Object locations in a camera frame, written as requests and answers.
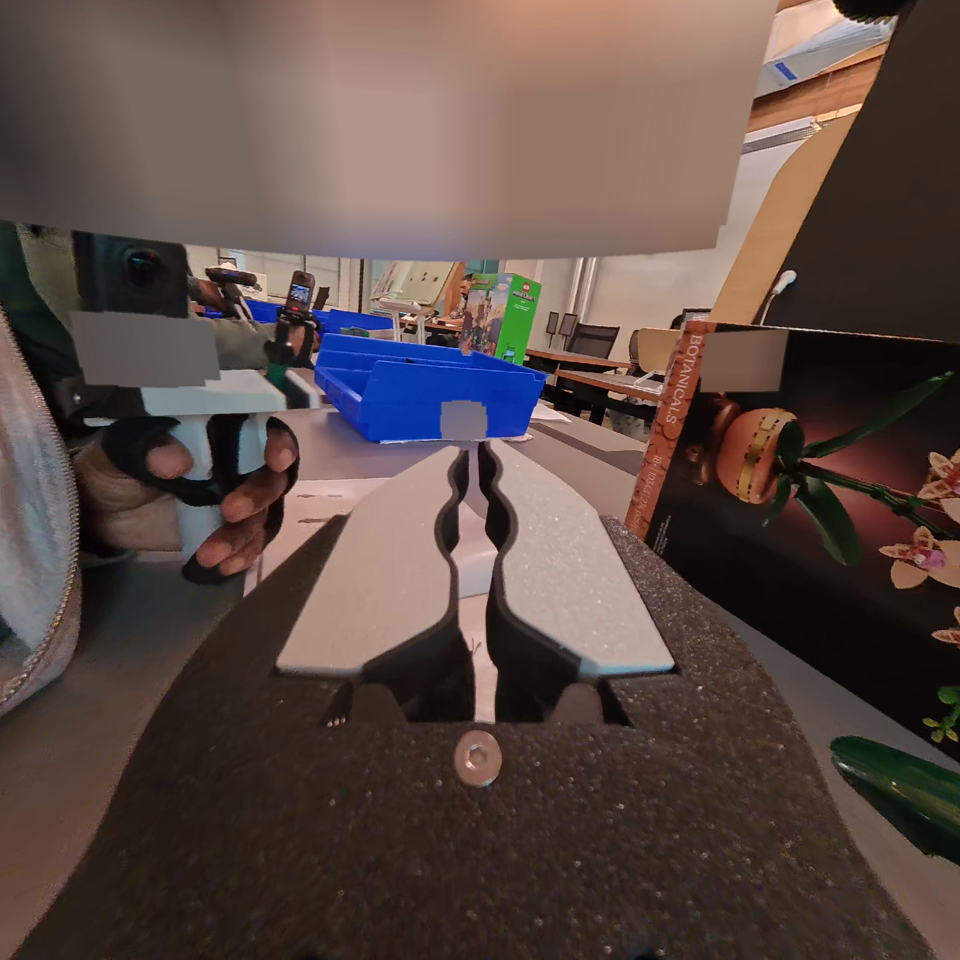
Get dark flower set box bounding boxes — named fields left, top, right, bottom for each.
left=624, top=321, right=960, bottom=760

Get light wooden chair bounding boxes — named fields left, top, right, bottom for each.
left=628, top=327, right=685, bottom=395
left=369, top=258, right=453, bottom=346

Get green toy set box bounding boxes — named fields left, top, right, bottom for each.
left=459, top=271, right=543, bottom=367

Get person's left hand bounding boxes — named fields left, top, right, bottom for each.
left=73, top=423, right=301, bottom=579

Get wooden table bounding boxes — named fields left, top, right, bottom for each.
left=525, top=346, right=633, bottom=376
left=553, top=367, right=669, bottom=425

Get white cotton swab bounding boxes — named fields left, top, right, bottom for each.
left=759, top=268, right=798, bottom=325

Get another person's forearm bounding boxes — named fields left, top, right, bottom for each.
left=187, top=279, right=282, bottom=370

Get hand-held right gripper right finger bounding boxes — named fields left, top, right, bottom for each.
left=478, top=441, right=678, bottom=723

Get person's grey jacket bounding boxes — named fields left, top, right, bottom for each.
left=0, top=221, right=84, bottom=717

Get grey desk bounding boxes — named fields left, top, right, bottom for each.
left=0, top=408, right=960, bottom=960

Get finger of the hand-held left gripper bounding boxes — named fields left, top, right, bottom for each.
left=281, top=366, right=325, bottom=412
left=142, top=369, right=292, bottom=429

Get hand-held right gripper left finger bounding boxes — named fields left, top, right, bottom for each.
left=276, top=444, right=485, bottom=721

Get brown cardboard sheet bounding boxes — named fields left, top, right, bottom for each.
left=708, top=37, right=897, bottom=325

